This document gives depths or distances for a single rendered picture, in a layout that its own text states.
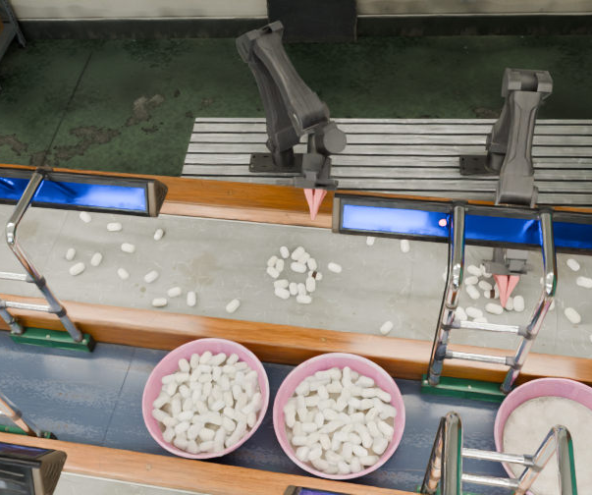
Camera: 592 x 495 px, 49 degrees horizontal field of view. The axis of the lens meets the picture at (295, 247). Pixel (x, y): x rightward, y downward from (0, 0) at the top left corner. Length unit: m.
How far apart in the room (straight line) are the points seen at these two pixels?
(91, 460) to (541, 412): 0.91
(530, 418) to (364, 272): 0.48
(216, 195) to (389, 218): 0.63
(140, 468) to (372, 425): 0.47
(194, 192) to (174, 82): 1.68
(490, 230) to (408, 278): 0.38
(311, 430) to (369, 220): 0.45
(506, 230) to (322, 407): 0.52
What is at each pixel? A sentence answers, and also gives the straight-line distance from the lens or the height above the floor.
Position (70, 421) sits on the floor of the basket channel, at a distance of 1.57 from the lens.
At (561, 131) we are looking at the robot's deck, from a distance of 2.06.
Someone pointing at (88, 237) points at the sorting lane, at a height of 0.74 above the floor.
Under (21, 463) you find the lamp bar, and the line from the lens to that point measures 1.06.
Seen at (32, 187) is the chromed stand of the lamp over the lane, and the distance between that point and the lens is 1.37.
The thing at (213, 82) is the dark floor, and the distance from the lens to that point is 3.31.
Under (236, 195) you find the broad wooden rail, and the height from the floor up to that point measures 0.76.
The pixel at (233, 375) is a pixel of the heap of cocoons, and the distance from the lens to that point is 1.45.
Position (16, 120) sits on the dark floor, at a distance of 3.45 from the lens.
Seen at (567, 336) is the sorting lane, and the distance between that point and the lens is 1.54.
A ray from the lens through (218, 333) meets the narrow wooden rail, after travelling 1.47.
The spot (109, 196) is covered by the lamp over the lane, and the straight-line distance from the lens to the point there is 1.34.
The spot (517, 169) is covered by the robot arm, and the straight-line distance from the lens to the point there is 1.49.
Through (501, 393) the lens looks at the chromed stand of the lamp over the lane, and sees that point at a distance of 1.47.
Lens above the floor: 2.02
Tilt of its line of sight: 53 degrees down
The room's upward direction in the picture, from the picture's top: 7 degrees counter-clockwise
